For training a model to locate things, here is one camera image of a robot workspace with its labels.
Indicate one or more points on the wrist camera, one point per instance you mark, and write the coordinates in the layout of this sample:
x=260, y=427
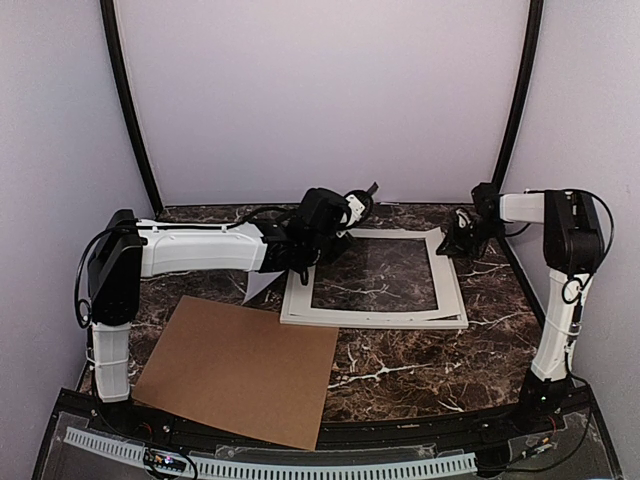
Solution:
x=361, y=204
x=463, y=220

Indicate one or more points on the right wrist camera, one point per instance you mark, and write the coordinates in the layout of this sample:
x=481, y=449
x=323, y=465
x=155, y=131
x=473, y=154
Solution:
x=463, y=220

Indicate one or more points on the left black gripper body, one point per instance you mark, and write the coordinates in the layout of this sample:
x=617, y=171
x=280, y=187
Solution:
x=319, y=251

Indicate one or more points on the right black corner post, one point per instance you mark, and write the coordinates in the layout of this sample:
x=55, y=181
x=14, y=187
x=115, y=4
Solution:
x=521, y=88

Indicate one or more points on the small green circuit board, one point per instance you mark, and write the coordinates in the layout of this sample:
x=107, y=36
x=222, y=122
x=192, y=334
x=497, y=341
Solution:
x=161, y=461

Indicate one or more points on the clear acrylic sheet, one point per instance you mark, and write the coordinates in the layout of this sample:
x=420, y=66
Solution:
x=377, y=275

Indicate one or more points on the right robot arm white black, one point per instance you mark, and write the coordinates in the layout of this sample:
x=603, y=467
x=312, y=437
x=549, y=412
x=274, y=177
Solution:
x=578, y=232

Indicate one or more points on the black corner post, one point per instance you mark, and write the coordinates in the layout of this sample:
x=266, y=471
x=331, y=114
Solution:
x=117, y=60
x=521, y=88

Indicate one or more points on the black front rail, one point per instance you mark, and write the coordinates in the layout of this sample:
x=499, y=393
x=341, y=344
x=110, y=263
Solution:
x=477, y=428

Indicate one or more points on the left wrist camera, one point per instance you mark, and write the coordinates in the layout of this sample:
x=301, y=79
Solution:
x=361, y=204

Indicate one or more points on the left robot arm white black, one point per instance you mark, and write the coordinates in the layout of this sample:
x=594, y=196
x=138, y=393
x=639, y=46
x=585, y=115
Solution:
x=267, y=240

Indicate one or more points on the white slotted cable duct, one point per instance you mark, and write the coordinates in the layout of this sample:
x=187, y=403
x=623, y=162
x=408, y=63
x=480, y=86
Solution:
x=199, y=467

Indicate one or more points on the left black corner post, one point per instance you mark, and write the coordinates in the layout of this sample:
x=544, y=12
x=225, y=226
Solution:
x=117, y=60

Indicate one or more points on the brown cardboard backing board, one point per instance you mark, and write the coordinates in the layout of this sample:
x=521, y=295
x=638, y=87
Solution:
x=241, y=370

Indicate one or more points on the white picture frame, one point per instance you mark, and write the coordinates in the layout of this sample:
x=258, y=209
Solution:
x=450, y=312

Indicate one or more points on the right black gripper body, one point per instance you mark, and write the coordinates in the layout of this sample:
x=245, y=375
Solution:
x=483, y=232

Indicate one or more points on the dark landscape photo print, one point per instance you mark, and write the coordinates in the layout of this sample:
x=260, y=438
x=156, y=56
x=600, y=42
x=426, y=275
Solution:
x=257, y=282

